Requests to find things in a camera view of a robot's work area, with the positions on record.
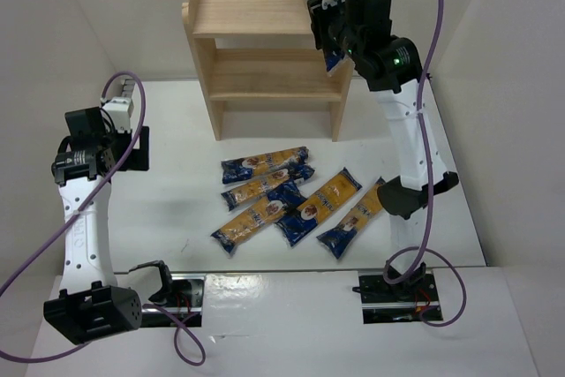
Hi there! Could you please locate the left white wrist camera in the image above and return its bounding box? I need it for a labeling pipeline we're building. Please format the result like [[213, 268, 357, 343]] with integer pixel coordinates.
[[101, 96, 133, 133]]

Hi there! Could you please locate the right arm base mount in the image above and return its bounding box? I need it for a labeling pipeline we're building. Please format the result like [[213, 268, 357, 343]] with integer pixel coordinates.
[[351, 272, 443, 324]]

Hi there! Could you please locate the wooden three-tier shelf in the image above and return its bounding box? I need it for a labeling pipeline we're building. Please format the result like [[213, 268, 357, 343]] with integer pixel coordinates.
[[182, 0, 352, 140]]

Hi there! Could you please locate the middle spaghetti bag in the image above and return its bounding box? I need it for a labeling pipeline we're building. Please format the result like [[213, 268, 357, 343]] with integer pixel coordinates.
[[275, 168, 362, 247]]

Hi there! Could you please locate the front left spaghetti bag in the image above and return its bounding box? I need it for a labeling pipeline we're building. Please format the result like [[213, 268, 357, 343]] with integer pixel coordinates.
[[211, 180, 306, 255]]

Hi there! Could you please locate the far right spaghetti bag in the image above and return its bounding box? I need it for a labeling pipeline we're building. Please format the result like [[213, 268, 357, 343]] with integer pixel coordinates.
[[317, 177, 386, 260]]

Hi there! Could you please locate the top spaghetti bag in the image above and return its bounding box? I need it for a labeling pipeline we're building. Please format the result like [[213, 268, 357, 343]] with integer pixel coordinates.
[[221, 147, 309, 185]]

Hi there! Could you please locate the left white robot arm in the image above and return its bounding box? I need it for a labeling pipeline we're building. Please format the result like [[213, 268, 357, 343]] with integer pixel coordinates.
[[43, 99, 149, 345]]

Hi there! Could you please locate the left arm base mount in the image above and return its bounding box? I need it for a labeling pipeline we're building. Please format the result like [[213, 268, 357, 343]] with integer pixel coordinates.
[[117, 269, 205, 328]]

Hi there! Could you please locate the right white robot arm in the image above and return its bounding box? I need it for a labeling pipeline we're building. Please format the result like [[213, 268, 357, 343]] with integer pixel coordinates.
[[307, 0, 459, 290]]

